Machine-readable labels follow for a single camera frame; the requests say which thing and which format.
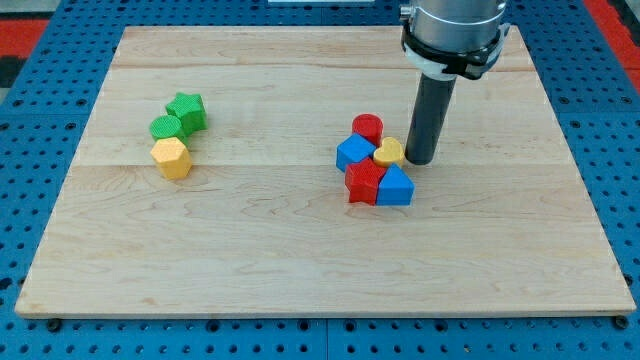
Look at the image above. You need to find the red star block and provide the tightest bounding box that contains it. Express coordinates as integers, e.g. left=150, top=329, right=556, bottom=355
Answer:
left=345, top=158, right=387, bottom=205

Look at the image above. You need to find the red circle block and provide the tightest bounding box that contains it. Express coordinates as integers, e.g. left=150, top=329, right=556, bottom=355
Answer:
left=352, top=113, right=384, bottom=147

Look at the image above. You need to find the green star block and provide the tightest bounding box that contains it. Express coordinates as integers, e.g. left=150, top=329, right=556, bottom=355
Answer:
left=165, top=92, right=208, bottom=136

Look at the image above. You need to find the green circle block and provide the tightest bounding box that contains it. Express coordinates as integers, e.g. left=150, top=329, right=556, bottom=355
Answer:
left=149, top=115, right=188, bottom=146

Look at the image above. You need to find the blue cube block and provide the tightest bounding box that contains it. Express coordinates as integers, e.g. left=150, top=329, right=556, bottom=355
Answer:
left=336, top=133, right=376, bottom=172

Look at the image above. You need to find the blue triangle block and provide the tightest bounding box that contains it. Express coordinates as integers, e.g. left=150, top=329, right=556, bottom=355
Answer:
left=376, top=164, right=415, bottom=206

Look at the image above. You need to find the yellow heart block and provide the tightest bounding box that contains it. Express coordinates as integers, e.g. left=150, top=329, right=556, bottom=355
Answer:
left=373, top=137, right=405, bottom=168

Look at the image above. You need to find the wooden board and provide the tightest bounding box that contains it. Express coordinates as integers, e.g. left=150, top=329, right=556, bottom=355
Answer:
left=15, top=26, right=636, bottom=319

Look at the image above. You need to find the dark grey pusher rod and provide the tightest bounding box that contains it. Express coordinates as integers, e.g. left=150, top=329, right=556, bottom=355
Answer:
left=405, top=75, right=456, bottom=165

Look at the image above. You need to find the yellow hexagon block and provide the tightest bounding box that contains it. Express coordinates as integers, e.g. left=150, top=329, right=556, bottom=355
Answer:
left=150, top=137, right=192, bottom=180

